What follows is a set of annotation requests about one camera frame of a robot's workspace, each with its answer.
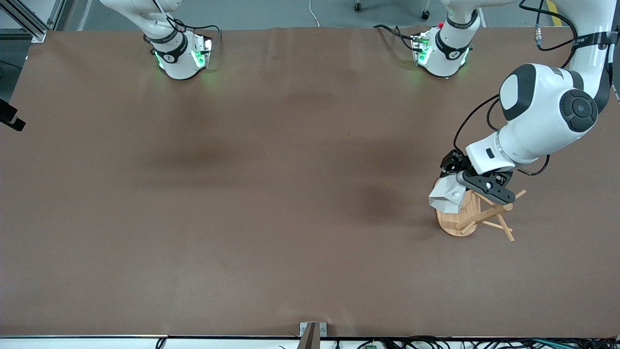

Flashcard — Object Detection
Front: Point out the white faceted cup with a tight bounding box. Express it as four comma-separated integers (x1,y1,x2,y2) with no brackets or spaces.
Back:
428,173,468,214

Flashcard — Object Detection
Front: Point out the wooden cup rack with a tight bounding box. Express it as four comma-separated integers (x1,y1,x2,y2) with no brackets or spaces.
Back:
434,177,527,242

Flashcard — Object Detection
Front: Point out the brown table cover sheet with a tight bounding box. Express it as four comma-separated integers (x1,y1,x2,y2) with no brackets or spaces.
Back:
0,27,620,338

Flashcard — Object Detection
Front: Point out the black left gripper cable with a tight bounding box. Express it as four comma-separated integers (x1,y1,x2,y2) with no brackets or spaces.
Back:
453,0,580,152

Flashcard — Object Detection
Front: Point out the black left camera cable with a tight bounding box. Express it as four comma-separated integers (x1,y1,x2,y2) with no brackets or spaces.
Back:
514,154,551,176

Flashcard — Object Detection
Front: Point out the aluminium frame post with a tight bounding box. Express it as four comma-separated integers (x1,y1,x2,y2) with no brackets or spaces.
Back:
0,0,66,42

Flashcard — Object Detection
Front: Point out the black left arm base cable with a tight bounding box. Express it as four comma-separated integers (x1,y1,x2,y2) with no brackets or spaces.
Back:
373,24,422,49

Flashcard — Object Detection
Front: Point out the black arm base cable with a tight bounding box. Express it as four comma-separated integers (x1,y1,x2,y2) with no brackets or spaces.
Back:
373,24,422,49
167,18,222,49

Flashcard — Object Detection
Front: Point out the tangled black cable bundle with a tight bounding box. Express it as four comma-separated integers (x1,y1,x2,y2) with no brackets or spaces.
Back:
334,335,620,349

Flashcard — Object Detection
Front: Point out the grey metal bracket plate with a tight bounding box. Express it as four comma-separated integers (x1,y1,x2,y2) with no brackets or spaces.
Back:
299,322,328,338

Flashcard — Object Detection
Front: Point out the black right arm base cable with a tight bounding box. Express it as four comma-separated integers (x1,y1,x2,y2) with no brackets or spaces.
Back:
167,18,222,49

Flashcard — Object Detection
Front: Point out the dark camera mount bar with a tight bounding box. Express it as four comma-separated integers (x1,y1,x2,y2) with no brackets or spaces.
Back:
296,324,321,349

